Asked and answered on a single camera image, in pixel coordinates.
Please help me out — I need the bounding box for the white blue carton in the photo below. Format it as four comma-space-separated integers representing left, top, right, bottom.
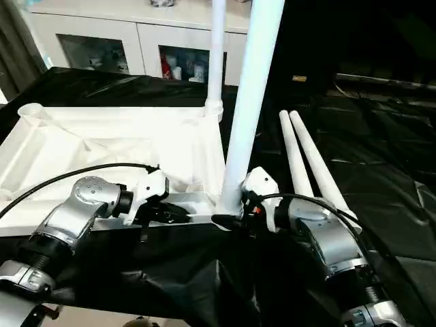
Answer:
193, 61, 207, 82

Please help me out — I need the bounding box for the large black box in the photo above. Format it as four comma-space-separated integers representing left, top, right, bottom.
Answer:
258, 0, 436, 99

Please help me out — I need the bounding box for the white glass-door cabinet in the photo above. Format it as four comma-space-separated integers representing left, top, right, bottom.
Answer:
25, 0, 253, 86

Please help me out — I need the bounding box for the white plastic table top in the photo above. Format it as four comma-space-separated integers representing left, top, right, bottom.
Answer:
0, 102, 239, 236

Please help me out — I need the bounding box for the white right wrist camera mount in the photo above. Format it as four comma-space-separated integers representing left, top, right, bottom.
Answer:
240, 166, 281, 233

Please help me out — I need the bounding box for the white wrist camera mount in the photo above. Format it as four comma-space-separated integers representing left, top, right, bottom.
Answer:
121, 165, 171, 228
240, 166, 281, 233

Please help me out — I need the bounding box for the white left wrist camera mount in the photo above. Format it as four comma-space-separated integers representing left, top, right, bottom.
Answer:
121, 165, 171, 228

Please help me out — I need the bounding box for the dark rounded robot foot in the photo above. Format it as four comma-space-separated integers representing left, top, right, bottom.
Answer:
124, 315, 154, 327

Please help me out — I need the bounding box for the white plastic table leg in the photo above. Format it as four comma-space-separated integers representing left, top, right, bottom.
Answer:
203, 0, 228, 119
213, 0, 286, 223
278, 109, 316, 199
288, 110, 362, 236

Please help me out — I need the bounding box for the grey-brown curtain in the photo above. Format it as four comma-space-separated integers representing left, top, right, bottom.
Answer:
0, 0, 48, 99

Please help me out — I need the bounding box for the black plastic mat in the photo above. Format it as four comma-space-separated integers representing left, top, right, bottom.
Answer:
0, 66, 436, 327

